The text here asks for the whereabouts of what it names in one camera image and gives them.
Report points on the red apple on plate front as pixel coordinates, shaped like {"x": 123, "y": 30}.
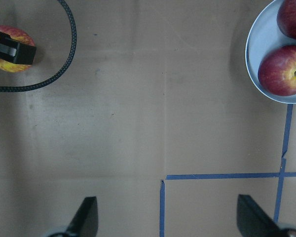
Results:
{"x": 277, "y": 71}

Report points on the red apple on plate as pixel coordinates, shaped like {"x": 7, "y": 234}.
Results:
{"x": 277, "y": 71}
{"x": 286, "y": 18}

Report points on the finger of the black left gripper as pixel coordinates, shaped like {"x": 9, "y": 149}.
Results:
{"x": 16, "y": 52}

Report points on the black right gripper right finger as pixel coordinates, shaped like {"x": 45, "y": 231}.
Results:
{"x": 252, "y": 221}

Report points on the red yellow apple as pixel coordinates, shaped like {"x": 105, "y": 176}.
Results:
{"x": 20, "y": 35}

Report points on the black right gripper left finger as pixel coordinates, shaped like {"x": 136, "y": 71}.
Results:
{"x": 83, "y": 224}

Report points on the red apple on plate back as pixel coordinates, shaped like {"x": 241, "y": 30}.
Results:
{"x": 286, "y": 18}

